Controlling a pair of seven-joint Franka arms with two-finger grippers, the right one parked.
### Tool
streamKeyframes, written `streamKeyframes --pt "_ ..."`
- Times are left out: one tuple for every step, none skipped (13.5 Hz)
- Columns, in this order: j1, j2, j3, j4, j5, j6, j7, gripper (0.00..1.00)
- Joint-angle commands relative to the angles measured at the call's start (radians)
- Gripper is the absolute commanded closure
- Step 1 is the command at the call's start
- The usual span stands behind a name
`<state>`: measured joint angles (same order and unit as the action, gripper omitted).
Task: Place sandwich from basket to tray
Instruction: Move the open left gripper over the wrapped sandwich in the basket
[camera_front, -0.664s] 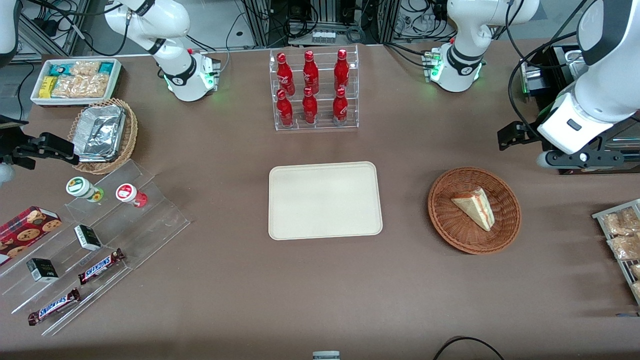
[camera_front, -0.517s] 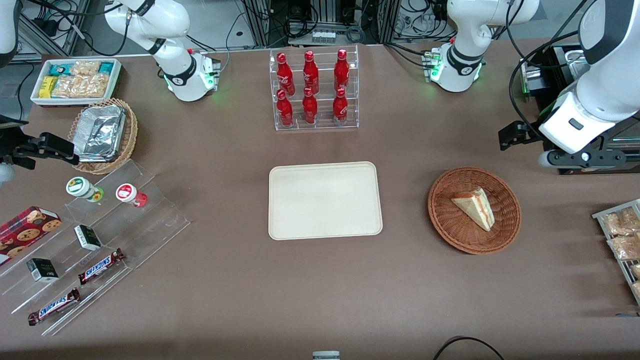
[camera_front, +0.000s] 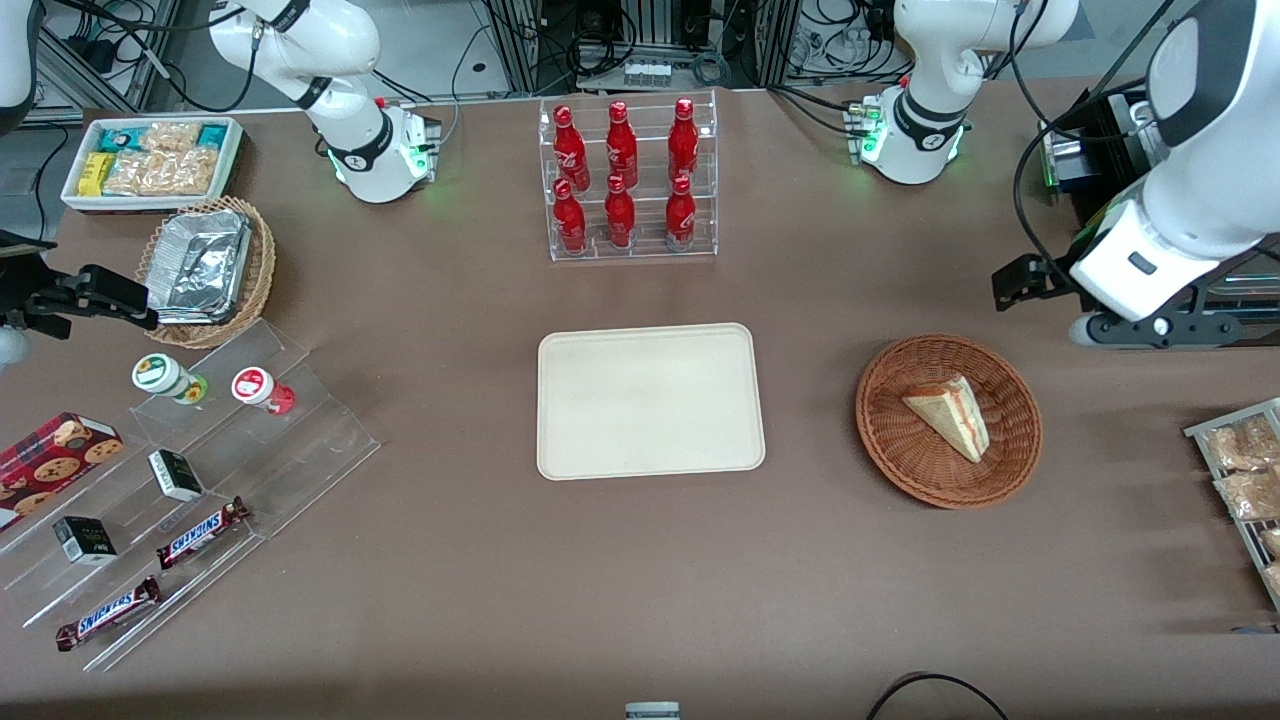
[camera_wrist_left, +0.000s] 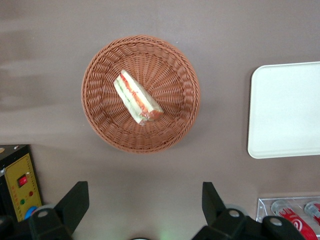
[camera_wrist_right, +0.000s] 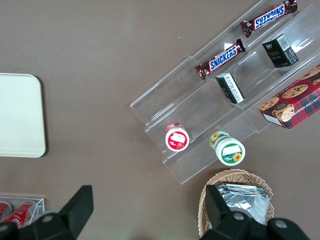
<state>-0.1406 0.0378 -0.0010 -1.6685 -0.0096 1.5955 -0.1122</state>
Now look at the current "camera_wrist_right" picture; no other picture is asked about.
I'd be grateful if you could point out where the red cola bottle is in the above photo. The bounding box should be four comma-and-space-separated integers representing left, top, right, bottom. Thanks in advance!
0, 202, 13, 218
1, 202, 37, 230

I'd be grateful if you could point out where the cream plastic serving tray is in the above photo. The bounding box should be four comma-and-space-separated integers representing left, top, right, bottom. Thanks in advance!
0, 73, 47, 158

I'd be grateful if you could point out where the clear acrylic bottle rack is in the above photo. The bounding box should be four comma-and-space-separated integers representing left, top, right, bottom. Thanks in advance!
0, 192, 46, 226

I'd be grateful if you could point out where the light wicker basket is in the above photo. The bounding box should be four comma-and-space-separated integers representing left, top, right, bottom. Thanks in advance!
198, 168, 276, 238

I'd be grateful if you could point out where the clear acrylic stepped shelf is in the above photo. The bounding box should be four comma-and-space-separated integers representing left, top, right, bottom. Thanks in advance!
129, 0, 320, 185

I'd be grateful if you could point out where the Snickers chocolate bar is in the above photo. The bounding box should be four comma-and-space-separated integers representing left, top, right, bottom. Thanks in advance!
195, 38, 247, 80
240, 0, 299, 39

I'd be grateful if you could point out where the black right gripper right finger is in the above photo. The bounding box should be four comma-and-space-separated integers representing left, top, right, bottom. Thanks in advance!
199, 184, 253, 240

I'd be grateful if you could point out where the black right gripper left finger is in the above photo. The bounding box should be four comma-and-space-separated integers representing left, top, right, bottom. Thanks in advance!
32, 185, 95, 240

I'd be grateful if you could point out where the silver foil container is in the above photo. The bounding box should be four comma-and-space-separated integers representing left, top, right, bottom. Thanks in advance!
216, 183, 272, 226

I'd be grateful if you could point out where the small black carton box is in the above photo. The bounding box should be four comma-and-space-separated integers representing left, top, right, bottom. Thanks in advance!
261, 33, 300, 69
215, 72, 245, 105

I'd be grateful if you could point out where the green lid yogurt cup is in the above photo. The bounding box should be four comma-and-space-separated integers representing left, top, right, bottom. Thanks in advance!
209, 131, 246, 167

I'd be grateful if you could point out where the red lid yogurt cup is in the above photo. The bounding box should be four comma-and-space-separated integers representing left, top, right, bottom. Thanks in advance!
164, 121, 190, 152

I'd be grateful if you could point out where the red tartan cookie box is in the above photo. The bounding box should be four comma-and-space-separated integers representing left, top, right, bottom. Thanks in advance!
258, 64, 320, 130

